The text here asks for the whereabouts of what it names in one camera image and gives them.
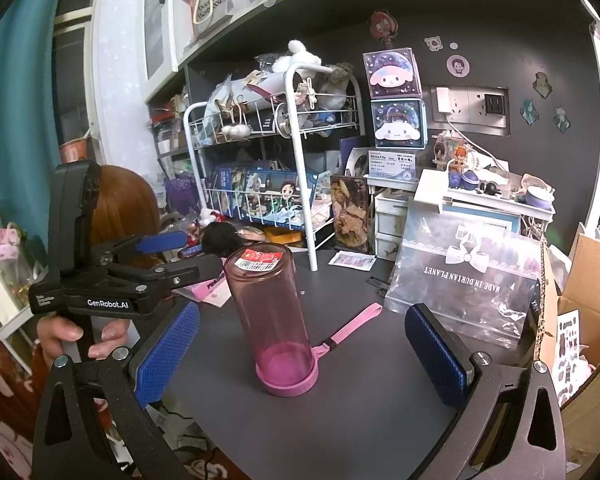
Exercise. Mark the white charger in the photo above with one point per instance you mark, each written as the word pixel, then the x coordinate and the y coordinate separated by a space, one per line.
pixel 443 100

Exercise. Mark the black clip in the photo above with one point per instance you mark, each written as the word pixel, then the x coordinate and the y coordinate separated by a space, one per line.
pixel 378 285

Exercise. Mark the grey wall outlet panel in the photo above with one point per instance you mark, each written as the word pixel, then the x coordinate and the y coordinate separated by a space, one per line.
pixel 472 122

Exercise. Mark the brown anime picture card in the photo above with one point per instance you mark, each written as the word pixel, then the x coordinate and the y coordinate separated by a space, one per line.
pixel 351 215

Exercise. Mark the white plush toy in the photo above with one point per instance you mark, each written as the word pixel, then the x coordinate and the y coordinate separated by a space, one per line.
pixel 300 57

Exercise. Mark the white small shelf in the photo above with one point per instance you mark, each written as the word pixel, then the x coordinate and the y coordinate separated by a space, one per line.
pixel 430 185

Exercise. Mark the round character sticker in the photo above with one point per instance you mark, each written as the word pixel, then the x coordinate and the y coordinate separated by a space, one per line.
pixel 457 66

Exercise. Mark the character wall sticker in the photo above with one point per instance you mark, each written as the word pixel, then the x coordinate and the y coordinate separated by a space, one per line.
pixel 528 111
pixel 561 120
pixel 542 85

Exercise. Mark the sticker sheet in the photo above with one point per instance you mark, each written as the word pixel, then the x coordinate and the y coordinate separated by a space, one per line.
pixel 570 355

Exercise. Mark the white printed card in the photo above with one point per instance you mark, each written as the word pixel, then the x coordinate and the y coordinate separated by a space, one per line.
pixel 390 165

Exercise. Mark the blue character box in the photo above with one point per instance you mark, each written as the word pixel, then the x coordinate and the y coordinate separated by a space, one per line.
pixel 397 125

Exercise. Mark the white drawer unit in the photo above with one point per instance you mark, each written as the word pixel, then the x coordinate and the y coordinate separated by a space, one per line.
pixel 391 225

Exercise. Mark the black plug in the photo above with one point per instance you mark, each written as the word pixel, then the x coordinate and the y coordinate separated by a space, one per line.
pixel 493 104

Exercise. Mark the cardboard box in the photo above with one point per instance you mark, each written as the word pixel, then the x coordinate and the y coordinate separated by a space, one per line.
pixel 592 280

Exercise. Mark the person's left hand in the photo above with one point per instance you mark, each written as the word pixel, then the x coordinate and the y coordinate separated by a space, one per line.
pixel 57 332

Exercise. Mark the purple bowl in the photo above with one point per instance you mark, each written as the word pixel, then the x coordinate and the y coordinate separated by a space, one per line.
pixel 540 197

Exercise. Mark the black fluffy pompom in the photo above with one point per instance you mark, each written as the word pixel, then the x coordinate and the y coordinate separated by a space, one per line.
pixel 220 240

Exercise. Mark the small white packet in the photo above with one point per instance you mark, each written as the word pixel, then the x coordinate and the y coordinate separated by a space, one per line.
pixel 351 261

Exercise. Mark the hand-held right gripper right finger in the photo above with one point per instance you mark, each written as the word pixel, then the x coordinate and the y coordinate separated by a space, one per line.
pixel 436 360

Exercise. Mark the orange-haired figurine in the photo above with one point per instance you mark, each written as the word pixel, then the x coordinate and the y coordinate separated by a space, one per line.
pixel 462 160

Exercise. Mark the terracotta pot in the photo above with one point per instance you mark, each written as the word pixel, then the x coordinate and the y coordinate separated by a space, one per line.
pixel 75 151

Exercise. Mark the brown wig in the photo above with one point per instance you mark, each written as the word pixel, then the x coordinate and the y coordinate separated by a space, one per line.
pixel 125 200

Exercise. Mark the beige paper bag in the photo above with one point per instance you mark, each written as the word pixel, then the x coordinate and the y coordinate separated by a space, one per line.
pixel 211 7

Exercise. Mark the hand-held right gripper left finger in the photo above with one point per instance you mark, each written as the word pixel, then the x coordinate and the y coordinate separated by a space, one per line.
pixel 169 352

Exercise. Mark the blue anime figure box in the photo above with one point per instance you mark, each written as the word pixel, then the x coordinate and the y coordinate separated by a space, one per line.
pixel 265 195

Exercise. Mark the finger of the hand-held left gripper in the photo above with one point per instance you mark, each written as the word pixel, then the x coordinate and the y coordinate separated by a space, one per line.
pixel 161 242
pixel 182 271

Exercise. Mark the teal curtain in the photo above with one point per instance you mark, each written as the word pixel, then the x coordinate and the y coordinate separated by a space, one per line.
pixel 20 110

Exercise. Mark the pink packet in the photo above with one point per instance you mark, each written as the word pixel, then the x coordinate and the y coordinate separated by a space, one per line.
pixel 215 290

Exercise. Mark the white cabinet door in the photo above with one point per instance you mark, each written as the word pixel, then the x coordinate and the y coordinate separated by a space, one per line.
pixel 156 20

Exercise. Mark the clear bag with bow print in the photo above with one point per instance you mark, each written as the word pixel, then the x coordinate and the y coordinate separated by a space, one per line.
pixel 460 280

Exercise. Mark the red-brown character figure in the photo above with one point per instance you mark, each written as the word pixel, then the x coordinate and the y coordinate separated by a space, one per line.
pixel 383 24

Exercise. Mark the pink transparent water bottle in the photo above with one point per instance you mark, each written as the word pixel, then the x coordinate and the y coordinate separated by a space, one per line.
pixel 270 310

